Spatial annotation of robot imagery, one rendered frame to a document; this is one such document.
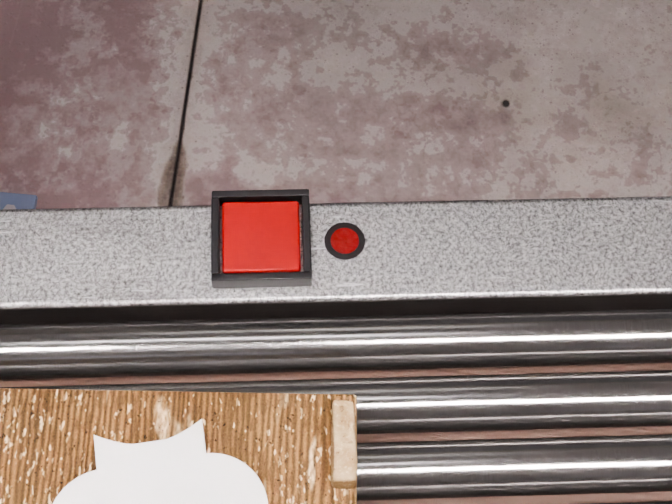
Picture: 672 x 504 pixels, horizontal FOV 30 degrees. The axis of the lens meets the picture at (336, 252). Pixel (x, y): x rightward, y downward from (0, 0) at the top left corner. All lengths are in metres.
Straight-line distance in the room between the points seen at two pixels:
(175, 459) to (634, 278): 0.38
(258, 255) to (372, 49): 1.23
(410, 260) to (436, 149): 1.10
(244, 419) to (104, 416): 0.10
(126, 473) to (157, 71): 1.32
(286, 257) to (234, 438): 0.15
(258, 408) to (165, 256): 0.15
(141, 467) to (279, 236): 0.21
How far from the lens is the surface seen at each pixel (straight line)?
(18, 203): 2.04
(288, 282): 0.95
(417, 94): 2.12
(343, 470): 0.87
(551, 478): 0.94
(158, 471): 0.89
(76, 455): 0.91
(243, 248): 0.96
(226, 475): 0.89
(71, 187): 2.05
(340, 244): 0.98
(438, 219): 0.99
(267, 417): 0.91
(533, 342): 0.96
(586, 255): 1.00
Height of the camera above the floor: 1.81
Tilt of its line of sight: 66 degrees down
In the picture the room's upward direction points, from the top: 4 degrees clockwise
